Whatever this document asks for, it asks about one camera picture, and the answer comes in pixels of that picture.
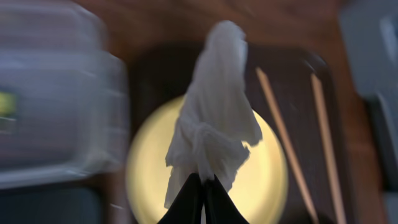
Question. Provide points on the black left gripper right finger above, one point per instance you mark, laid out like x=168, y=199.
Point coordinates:
x=219, y=208

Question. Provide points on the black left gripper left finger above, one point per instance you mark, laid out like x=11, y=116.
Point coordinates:
x=188, y=204

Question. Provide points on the yellow plate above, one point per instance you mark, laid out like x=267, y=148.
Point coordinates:
x=259, y=191

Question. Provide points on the white tissue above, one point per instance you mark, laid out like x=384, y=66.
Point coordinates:
x=216, y=118

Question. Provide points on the green yellow snack wrapper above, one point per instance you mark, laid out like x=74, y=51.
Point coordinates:
x=7, y=104

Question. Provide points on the black waste tray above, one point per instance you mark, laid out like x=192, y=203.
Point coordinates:
x=53, y=206

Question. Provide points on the grey dishwasher rack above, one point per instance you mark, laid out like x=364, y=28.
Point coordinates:
x=369, y=30

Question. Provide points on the left wooden chopstick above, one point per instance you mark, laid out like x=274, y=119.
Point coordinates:
x=292, y=158

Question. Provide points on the wooden chopstick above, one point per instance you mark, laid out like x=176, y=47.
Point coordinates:
x=292, y=158
x=328, y=150

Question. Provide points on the brown serving tray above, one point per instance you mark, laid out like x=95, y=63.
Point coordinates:
x=165, y=72

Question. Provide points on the right wooden chopstick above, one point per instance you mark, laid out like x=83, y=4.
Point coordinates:
x=328, y=150

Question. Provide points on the clear plastic bin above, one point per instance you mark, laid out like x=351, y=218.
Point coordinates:
x=71, y=118

